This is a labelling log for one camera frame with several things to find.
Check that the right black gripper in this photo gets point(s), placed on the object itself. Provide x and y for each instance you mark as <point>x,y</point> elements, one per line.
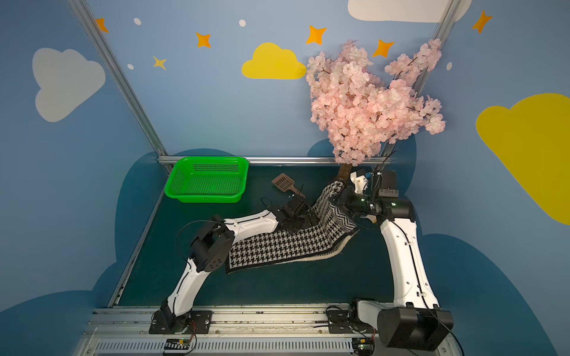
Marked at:
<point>352,199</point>

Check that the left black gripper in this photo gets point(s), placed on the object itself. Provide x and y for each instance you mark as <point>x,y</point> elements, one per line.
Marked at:
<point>293,207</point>

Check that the black white knitted scarf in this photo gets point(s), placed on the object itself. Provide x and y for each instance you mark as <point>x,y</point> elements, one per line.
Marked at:
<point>330,232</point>

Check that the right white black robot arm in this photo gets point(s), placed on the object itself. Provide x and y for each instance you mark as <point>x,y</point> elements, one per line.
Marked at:
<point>415,320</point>

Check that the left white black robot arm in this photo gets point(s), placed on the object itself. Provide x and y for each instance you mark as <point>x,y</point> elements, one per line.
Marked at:
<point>210,250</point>

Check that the green plastic basket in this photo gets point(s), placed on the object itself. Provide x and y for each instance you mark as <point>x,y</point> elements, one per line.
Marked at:
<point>208,180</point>

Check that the blue white work glove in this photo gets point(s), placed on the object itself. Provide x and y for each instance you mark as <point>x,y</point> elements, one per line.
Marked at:
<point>371,218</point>

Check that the brown plastic litter scoop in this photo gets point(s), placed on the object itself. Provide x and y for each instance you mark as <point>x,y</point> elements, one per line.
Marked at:
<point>285,183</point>

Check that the pink artificial cherry blossom tree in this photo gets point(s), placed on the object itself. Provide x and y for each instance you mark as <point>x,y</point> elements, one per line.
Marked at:
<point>360,113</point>

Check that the right electronics board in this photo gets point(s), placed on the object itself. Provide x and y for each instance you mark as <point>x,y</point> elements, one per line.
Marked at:
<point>362,347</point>

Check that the electronics board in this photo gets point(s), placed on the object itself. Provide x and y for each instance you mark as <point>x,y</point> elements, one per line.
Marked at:
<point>176,346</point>
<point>362,347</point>

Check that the left electronics board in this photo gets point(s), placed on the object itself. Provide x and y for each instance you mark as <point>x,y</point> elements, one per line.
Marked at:
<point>176,346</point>

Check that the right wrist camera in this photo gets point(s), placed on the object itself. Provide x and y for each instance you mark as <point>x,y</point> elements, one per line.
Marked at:
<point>360,180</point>

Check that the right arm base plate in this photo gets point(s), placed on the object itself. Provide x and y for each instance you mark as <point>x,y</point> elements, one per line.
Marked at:
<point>342,321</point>

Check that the aluminium frame back bar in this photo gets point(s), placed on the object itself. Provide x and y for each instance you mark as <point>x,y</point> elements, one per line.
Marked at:
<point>284,161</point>

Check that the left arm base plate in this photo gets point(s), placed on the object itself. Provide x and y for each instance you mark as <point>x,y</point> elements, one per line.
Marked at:
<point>197,322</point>

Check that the aluminium front rail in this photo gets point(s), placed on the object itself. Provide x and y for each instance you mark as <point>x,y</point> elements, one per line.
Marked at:
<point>290,329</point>

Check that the left aluminium frame post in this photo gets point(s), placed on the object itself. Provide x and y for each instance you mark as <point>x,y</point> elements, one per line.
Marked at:
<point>97,37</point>

